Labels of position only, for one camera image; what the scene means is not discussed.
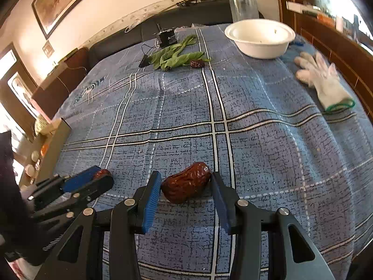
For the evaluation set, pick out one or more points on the wall switch plate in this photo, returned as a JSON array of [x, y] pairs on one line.
[[48, 48]]

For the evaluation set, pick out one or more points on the brown wooden headboard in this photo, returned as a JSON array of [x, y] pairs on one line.
[[320, 32]]

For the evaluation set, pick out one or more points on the cardboard box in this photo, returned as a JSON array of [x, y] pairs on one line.
[[56, 148]]

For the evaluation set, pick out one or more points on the white work glove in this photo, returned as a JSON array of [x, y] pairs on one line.
[[326, 78]]

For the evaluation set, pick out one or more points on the black power adapter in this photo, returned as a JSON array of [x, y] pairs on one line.
[[167, 38]]

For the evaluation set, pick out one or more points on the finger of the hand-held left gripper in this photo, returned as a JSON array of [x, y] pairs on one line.
[[81, 178], [96, 185]]

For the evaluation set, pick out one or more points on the green vegetable leaves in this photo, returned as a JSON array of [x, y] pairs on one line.
[[172, 58]]

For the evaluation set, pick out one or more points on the orange packet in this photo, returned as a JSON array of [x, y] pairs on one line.
[[322, 19]]

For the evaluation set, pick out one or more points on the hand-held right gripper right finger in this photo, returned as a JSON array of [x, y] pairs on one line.
[[223, 207]]

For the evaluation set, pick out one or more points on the small dried red date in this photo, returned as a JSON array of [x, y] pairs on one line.
[[102, 173], [196, 63]]

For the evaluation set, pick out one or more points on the clear glass cup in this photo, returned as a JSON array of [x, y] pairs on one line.
[[243, 5]]

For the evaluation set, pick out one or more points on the brown wooden side cabinet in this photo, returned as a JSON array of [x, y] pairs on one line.
[[67, 73]]

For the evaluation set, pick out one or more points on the white box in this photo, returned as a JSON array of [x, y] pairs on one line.
[[294, 6]]

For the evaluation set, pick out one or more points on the white bowl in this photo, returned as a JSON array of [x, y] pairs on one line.
[[259, 46]]

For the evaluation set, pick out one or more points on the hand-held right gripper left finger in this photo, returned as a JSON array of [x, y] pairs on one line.
[[151, 204]]

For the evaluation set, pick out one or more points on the dark padded headboard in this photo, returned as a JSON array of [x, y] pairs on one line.
[[116, 43]]

